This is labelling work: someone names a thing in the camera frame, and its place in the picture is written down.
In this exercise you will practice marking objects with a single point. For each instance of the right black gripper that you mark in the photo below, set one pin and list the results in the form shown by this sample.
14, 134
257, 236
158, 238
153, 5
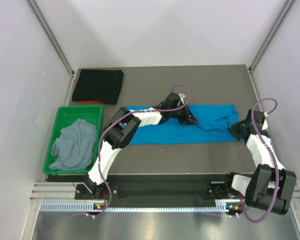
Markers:
233, 129

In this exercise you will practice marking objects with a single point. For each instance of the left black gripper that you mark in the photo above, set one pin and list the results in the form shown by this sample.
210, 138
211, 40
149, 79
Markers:
188, 118

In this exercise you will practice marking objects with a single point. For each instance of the blue t shirt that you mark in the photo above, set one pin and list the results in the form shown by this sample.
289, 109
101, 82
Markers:
214, 121

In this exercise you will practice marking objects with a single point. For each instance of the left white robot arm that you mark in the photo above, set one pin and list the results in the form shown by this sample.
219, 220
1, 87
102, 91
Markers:
122, 127

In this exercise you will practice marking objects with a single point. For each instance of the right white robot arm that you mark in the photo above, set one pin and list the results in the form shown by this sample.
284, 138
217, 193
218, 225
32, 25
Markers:
258, 190

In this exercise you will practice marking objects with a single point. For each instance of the folded black t shirt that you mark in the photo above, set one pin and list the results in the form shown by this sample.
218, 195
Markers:
98, 85

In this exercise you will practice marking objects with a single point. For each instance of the folded red t shirt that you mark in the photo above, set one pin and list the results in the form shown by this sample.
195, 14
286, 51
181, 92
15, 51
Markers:
90, 102

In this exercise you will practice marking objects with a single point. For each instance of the grey t shirt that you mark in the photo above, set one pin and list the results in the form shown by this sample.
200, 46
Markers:
74, 148

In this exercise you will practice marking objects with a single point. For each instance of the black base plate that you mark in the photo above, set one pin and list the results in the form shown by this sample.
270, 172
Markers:
160, 191

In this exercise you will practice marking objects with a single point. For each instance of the right aluminium frame post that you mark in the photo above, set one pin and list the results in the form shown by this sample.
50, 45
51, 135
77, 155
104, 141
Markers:
288, 4

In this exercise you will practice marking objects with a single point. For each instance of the aluminium frame post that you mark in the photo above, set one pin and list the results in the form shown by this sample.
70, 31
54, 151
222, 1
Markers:
50, 35
288, 4

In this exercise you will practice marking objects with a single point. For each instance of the aluminium front rail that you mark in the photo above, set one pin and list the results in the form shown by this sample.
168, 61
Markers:
53, 192

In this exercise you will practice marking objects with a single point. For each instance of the slotted cable duct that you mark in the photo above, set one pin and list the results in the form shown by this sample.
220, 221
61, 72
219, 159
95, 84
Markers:
94, 207

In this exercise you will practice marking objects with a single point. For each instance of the left aluminium frame post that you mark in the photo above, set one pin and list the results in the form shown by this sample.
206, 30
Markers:
50, 35

